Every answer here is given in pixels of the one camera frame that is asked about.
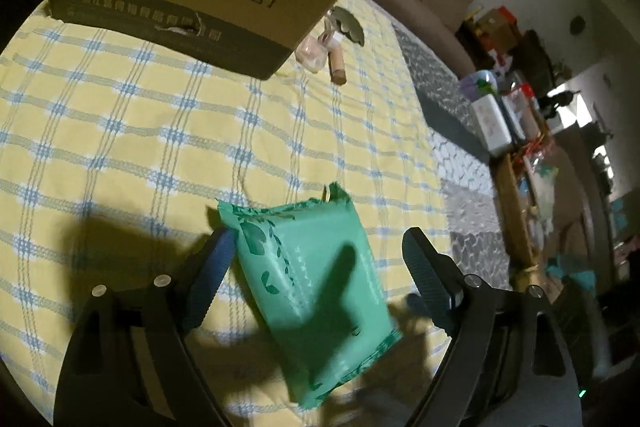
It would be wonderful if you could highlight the yellow plaid tablecloth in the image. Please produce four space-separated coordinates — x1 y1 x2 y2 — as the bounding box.
0 0 452 427

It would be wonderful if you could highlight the wooden cylinder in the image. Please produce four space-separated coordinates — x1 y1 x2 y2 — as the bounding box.
327 42 349 86

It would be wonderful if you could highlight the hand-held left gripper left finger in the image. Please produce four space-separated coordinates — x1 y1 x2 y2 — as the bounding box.
52 227 237 427

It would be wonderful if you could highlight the wooden side shelf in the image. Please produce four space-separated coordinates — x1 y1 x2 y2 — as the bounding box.
492 151 543 270

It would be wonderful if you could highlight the white storage box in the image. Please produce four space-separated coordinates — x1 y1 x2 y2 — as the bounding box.
502 88 542 144

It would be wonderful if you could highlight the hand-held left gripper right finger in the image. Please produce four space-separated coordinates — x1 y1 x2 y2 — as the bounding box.
401 228 587 427

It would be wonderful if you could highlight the leaf-shaped metal dish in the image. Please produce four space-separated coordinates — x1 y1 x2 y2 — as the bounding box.
330 6 366 46

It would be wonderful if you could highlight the white floral box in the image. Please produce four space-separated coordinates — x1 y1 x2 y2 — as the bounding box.
470 97 514 158

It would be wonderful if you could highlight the green tissue packet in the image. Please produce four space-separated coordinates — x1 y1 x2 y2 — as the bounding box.
207 182 405 410

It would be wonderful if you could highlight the purple container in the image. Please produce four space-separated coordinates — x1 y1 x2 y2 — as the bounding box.
457 69 501 104

